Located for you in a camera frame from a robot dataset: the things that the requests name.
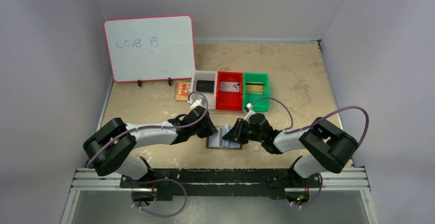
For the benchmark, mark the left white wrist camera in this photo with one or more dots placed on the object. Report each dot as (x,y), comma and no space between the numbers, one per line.
(200,102)

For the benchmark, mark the brown leather card holder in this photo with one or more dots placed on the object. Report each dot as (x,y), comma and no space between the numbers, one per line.
(216,141)

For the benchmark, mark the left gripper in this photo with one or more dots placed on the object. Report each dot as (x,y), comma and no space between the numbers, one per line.
(211,129)

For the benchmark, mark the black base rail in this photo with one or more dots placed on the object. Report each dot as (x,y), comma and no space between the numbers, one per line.
(274,183)

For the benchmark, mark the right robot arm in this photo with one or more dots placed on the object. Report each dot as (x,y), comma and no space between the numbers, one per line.
(329,147)

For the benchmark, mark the red plastic bin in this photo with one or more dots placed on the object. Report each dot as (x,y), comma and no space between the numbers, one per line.
(229,100)

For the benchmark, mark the pink framed whiteboard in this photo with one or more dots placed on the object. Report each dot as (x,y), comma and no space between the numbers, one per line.
(151,48)

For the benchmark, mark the green plastic bin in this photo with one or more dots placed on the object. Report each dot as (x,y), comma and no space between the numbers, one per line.
(262,105)

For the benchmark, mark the white plastic bin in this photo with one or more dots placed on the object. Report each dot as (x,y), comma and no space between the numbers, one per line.
(206,75)

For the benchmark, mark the black card in white bin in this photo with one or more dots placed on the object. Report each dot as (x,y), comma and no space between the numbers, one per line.
(206,86)

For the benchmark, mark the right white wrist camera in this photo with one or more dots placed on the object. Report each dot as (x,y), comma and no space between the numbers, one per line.
(248,109)

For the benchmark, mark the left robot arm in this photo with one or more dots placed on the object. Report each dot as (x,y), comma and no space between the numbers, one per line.
(109,148)

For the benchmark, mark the aluminium frame rail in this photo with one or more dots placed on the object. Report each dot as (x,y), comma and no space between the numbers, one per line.
(350,179)

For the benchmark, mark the orange patterned card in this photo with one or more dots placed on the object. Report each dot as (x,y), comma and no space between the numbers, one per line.
(182,91)

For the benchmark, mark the silver card in red bin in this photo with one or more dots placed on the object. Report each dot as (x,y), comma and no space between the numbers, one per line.
(229,87)

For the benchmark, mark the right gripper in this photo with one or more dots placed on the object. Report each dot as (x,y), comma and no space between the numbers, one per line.
(241,130)

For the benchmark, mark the gold card in green bin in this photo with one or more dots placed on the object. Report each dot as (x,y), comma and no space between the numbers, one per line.
(254,88)

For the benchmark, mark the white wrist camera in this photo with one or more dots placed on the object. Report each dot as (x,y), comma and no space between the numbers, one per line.
(248,109)
(200,102)

